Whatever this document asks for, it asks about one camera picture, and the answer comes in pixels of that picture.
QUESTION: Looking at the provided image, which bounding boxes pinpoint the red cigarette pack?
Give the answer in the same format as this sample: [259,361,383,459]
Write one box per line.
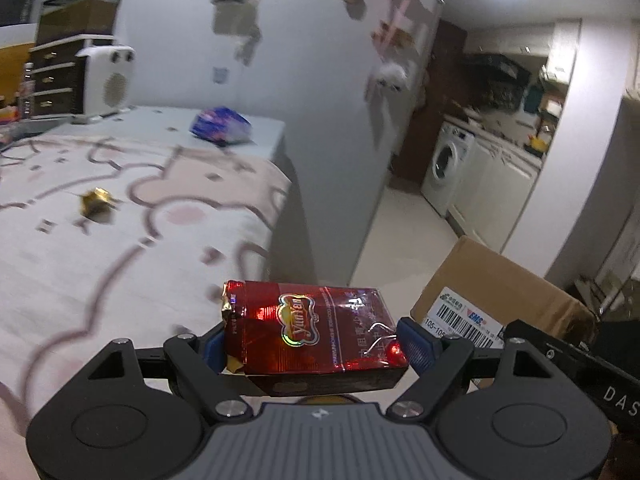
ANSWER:
[221,281,409,396]

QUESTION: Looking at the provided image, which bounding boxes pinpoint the brown cardboard box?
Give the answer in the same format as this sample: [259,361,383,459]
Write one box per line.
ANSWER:
[410,236,597,349]

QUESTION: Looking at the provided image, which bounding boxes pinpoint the gold foil wrapper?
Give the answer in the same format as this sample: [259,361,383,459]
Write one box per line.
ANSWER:
[80,188,119,223]

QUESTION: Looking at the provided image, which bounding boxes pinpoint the pink patterned table cloth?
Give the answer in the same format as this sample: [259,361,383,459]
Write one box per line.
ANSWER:
[1,134,290,479]

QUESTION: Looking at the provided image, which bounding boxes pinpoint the white kitchen cabinets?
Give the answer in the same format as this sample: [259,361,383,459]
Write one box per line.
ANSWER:
[448,136,541,252]

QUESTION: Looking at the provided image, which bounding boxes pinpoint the white washing machine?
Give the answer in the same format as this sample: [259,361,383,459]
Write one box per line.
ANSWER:
[421,120,475,217]

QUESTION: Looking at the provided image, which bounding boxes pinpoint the purple snack bag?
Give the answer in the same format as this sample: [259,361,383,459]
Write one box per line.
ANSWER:
[190,106,253,146]

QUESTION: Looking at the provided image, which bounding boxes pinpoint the brown wooden door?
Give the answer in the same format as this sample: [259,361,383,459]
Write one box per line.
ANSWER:
[390,20,468,186]

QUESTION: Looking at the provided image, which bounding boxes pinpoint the white plush sheep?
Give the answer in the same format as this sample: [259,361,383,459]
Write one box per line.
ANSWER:
[374,61,408,92]

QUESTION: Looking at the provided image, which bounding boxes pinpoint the white space heater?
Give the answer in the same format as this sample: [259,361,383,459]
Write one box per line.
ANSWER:
[72,46,136,124]

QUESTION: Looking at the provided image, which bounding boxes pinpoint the dark drawer cabinet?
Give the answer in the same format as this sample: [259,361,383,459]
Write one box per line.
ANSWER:
[29,34,115,116]

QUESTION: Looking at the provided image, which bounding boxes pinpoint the water bottle red label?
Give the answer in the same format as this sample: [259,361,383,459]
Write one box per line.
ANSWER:
[18,62,35,119]

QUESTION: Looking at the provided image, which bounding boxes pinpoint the glass fish tank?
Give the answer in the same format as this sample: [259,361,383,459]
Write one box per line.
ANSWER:
[35,0,122,46]

